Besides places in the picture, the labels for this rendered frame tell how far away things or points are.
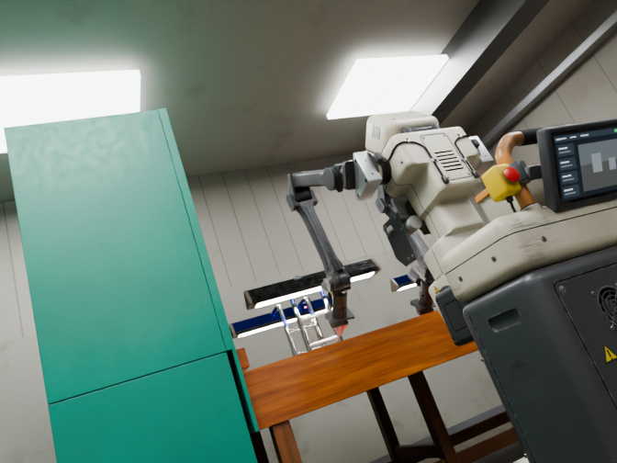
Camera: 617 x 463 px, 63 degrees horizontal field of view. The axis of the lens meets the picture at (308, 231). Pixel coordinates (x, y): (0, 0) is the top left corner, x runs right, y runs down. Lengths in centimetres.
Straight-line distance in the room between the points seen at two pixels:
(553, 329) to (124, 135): 153
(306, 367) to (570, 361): 94
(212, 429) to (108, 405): 31
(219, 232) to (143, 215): 224
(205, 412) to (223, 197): 273
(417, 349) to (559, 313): 92
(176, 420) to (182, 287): 41
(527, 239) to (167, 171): 127
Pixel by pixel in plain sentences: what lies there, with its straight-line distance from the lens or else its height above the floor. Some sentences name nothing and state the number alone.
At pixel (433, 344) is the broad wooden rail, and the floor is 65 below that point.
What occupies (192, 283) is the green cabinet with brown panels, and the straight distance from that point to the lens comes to 171.
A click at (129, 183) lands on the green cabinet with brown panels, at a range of 186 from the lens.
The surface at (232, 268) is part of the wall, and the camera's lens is 391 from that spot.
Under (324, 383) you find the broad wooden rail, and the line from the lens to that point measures 175.
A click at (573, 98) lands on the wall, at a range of 467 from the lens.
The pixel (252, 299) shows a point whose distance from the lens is 206.
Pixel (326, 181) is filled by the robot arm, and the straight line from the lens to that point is 165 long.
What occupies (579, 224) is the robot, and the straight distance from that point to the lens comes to 119.
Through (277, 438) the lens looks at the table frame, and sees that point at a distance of 170.
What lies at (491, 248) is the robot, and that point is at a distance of 109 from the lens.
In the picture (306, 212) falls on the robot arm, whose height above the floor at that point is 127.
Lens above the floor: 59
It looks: 19 degrees up
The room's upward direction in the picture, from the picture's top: 20 degrees counter-clockwise
